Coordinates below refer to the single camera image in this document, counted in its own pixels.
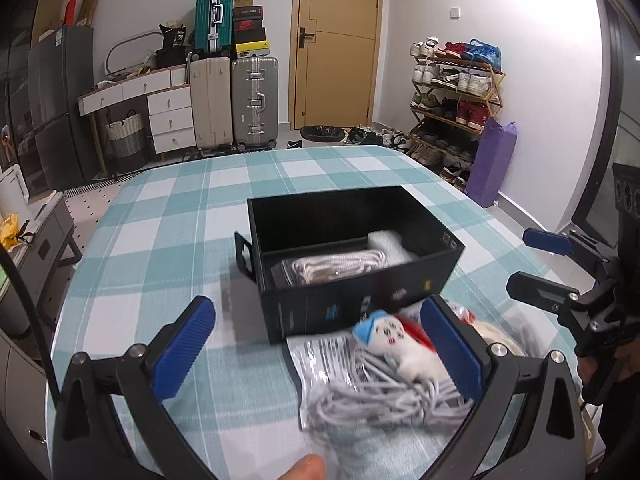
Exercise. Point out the teal suitcase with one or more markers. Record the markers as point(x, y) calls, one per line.
point(210, 15)

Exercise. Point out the scattered pile of sneakers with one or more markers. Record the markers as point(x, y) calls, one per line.
point(380, 137)

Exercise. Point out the black storage box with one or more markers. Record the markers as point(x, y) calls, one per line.
point(305, 220)

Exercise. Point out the grey chair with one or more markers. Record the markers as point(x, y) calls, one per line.
point(50, 240)

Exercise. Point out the oval mirror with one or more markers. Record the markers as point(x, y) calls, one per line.
point(115, 52)

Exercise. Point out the black tote bag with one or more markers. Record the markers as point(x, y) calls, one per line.
point(172, 37)

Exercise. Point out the white bubble wrap pouch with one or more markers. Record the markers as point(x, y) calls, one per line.
point(390, 247)

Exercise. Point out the grey cabinet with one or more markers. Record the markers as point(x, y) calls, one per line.
point(25, 410)

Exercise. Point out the rows of shoes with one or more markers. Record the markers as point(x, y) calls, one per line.
point(470, 80)

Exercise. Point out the black slipper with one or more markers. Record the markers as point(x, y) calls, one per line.
point(295, 144)

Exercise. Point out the person's left hand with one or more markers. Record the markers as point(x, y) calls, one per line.
point(302, 469)

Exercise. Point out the woven laundry basket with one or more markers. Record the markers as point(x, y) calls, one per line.
point(125, 135)

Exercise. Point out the red logo shoe box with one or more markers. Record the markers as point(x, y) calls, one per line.
point(248, 25)

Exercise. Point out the flat cardboard box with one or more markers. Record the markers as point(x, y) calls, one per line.
point(47, 7)

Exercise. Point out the black framed glass door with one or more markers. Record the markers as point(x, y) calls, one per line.
point(612, 85)

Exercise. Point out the yellow striped shoe box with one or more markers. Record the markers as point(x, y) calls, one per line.
point(252, 50)

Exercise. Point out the wooden door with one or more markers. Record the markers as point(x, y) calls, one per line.
point(340, 60)

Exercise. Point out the person's right hand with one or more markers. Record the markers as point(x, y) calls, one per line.
point(586, 372)

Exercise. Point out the black trash bin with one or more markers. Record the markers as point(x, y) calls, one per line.
point(320, 133)

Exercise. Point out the wooden shoe rack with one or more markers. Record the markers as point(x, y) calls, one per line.
point(492, 95)

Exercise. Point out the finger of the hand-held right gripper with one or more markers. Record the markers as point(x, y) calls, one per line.
point(535, 290)
point(547, 241)

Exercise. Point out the yellow plastic bag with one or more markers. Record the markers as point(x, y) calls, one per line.
point(10, 230)

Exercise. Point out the teal checked tablecloth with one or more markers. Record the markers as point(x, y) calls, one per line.
point(165, 240)

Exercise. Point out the beige suitcase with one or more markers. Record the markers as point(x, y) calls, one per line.
point(210, 105)

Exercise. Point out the silver suitcase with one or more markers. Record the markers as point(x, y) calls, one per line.
point(252, 105)

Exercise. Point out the beige round pouch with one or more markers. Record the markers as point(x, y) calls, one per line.
point(500, 335)

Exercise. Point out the red and white packet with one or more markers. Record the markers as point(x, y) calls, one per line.
point(462, 315)

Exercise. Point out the red paper bag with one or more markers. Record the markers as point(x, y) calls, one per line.
point(71, 10)

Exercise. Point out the purple bag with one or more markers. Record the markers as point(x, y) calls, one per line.
point(492, 165)

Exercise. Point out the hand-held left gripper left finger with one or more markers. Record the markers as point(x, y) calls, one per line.
point(180, 350)

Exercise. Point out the grey refrigerator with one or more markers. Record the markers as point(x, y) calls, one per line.
point(60, 110)

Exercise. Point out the black shoe box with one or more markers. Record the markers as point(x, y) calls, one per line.
point(247, 12)

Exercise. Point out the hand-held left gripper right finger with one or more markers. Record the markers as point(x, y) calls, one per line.
point(452, 350)

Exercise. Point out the white dressing desk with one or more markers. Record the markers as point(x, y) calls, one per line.
point(167, 120)

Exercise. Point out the white plush toy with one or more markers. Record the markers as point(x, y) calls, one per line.
point(415, 360)

